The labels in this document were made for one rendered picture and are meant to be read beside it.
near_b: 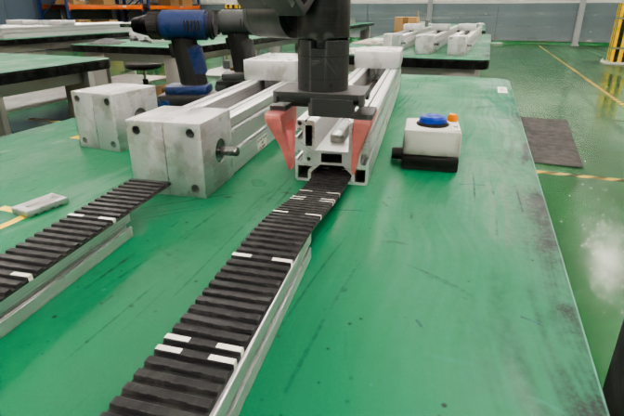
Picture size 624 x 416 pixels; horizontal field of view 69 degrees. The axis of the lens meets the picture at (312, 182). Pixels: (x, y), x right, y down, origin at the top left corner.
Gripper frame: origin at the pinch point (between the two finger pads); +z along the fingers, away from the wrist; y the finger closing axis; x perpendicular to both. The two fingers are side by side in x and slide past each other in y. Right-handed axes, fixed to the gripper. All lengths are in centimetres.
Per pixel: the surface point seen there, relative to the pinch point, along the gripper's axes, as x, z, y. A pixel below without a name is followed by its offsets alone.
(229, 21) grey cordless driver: -58, -14, 36
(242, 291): 25.5, 1.1, 0.1
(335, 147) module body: -7.4, 0.0, -0.3
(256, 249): 20.1, 0.9, 1.1
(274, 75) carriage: -37.4, -4.9, 18.1
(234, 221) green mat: 8.8, 4.5, 8.0
